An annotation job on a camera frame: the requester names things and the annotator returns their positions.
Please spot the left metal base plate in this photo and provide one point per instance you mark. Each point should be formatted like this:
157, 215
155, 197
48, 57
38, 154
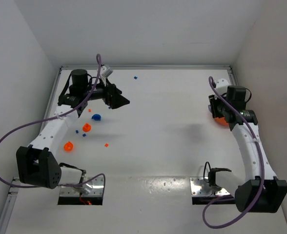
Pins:
93, 188

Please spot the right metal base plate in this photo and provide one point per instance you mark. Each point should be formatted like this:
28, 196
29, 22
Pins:
200, 188

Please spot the metal base plate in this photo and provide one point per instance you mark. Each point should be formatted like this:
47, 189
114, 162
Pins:
93, 188
200, 188

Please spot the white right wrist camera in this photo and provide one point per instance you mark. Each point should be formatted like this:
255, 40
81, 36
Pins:
221, 85

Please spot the orange round lego upper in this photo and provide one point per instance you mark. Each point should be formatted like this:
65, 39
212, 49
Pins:
87, 127

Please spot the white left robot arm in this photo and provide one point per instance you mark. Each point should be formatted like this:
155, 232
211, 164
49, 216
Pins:
37, 163

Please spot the orange round lego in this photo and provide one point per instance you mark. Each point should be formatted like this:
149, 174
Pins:
68, 146
87, 127

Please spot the blue round lego piece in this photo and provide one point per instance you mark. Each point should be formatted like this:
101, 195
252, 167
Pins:
96, 117

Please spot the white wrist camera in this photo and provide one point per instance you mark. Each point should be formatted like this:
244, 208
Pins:
221, 85
105, 72

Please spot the orange round lego lower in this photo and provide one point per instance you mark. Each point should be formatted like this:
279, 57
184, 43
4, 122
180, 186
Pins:
68, 146

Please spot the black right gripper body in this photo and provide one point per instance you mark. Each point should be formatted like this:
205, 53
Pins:
213, 108

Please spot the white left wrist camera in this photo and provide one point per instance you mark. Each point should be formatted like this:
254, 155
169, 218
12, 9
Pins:
105, 72

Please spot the orange round sorting container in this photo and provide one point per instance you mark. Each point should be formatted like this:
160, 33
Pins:
221, 121

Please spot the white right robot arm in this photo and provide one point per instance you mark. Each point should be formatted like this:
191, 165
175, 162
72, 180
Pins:
229, 103

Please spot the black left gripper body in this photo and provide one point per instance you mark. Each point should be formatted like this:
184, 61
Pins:
110, 95

